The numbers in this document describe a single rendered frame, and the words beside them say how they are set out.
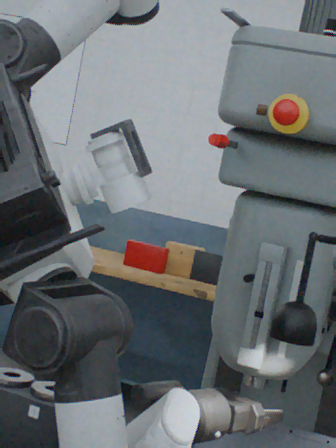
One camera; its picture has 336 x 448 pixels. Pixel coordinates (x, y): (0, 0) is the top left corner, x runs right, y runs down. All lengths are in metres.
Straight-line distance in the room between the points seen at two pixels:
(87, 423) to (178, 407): 0.27
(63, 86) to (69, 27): 4.93
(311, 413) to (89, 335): 0.96
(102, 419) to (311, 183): 0.54
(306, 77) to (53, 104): 5.06
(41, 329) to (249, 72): 0.53
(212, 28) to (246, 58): 4.66
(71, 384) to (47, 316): 0.10
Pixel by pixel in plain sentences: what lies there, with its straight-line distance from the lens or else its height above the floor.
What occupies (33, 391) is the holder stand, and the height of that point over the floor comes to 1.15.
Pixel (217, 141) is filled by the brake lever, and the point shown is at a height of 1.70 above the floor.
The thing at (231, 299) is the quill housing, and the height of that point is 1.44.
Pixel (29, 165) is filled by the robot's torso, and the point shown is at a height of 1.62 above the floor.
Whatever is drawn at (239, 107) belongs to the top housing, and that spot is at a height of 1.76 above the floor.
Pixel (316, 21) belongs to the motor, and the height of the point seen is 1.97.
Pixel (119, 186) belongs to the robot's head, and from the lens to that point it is 1.27.
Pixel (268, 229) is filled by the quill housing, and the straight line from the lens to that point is 1.51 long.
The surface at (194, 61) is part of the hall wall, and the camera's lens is 6.05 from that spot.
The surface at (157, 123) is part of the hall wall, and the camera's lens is 6.08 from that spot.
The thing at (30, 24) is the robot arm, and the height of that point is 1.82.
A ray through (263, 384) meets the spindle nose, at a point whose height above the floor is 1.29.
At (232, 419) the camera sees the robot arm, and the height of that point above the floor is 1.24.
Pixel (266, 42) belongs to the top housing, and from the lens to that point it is 1.40.
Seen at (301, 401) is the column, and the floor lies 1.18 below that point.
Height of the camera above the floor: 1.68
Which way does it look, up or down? 5 degrees down
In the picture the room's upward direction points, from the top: 11 degrees clockwise
